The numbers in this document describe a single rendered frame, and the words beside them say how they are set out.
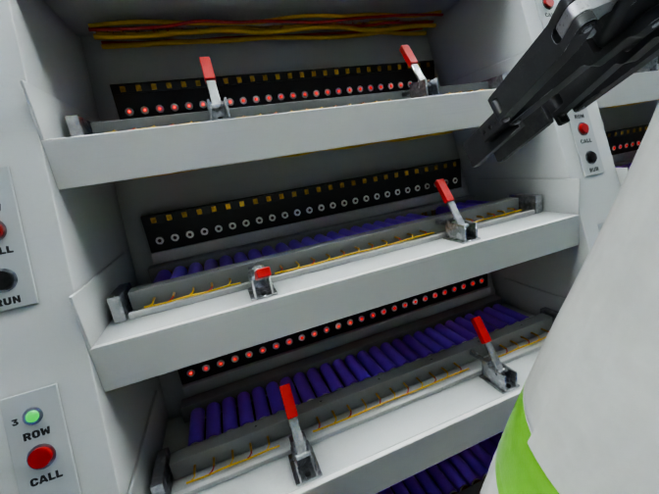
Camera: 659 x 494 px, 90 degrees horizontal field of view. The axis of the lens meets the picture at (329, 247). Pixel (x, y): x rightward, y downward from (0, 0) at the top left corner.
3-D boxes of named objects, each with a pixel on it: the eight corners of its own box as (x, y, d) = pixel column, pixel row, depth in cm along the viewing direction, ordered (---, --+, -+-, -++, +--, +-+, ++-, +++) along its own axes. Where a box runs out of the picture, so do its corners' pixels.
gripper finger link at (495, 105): (531, 107, 29) (503, 111, 28) (491, 142, 33) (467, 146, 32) (523, 93, 29) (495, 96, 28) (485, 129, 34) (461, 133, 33)
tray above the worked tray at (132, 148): (543, 117, 48) (543, 9, 45) (58, 190, 31) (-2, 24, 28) (450, 134, 67) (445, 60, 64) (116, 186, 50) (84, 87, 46)
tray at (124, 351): (579, 245, 48) (581, 178, 45) (104, 393, 30) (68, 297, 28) (476, 226, 66) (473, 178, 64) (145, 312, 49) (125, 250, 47)
